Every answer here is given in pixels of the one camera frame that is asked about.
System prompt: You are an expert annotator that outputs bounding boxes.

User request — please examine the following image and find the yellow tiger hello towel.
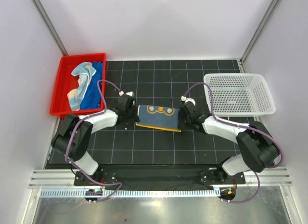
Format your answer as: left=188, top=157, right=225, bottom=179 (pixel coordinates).
left=136, top=105, right=181, bottom=132

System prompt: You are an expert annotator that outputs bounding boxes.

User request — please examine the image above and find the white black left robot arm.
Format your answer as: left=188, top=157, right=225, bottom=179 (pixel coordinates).
left=51, top=92, right=139, bottom=185

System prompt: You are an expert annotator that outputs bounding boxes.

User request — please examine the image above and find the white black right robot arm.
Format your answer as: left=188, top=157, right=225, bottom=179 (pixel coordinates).
left=178, top=101, right=283, bottom=184

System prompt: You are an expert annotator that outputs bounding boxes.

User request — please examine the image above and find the blue towel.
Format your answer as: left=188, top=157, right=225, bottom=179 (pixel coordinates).
left=80, top=62, right=103, bottom=110

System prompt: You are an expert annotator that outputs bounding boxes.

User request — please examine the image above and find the black grid cutting mat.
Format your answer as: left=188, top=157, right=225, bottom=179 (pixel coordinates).
left=88, top=60, right=240, bottom=165

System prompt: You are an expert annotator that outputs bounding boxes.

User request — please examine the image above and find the white plastic mesh basket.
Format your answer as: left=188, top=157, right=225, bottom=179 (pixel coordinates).
left=204, top=73, right=276, bottom=117

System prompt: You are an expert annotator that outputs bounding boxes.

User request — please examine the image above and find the pastel striped towel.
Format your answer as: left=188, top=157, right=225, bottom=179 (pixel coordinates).
left=67, top=62, right=97, bottom=111

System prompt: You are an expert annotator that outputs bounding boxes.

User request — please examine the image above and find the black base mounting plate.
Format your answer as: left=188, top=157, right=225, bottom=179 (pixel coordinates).
left=74, top=164, right=245, bottom=190

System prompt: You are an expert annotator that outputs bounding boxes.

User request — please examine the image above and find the red plastic bin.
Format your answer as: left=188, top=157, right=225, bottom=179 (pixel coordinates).
left=50, top=53, right=106, bottom=119

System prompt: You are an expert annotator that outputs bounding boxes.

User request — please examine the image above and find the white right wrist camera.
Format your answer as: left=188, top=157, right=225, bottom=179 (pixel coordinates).
left=180, top=95, right=196, bottom=105

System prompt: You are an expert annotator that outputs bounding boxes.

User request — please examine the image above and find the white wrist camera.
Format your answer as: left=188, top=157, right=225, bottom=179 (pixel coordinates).
left=119, top=91, right=134, bottom=97
left=180, top=95, right=196, bottom=105

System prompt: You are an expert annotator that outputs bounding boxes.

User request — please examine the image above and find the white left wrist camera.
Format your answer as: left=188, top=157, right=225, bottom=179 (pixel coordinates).
left=119, top=91, right=134, bottom=97

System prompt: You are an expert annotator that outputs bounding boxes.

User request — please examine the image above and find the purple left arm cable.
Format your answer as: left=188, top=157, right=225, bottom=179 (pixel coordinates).
left=64, top=79, right=123, bottom=202

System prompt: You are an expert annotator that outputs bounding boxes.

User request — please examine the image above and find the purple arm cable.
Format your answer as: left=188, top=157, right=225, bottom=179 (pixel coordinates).
left=64, top=79, right=123, bottom=202
left=183, top=82, right=286, bottom=204

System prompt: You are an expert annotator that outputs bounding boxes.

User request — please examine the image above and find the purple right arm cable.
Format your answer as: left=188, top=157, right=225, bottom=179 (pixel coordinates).
left=183, top=82, right=286, bottom=204

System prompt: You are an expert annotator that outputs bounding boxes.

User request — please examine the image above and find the aluminium front rail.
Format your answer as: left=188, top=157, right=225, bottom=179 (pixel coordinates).
left=29, top=165, right=292, bottom=198

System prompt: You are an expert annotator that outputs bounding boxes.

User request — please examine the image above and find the right aluminium corner post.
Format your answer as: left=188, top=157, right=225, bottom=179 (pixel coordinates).
left=240, top=0, right=281, bottom=65

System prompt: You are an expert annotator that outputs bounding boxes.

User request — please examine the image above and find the aluminium corner post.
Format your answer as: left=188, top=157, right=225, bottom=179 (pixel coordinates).
left=240, top=0, right=281, bottom=65
left=31, top=0, right=68, bottom=56

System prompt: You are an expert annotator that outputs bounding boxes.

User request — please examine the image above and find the left aluminium corner post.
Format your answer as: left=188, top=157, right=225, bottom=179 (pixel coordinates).
left=31, top=0, right=68, bottom=56

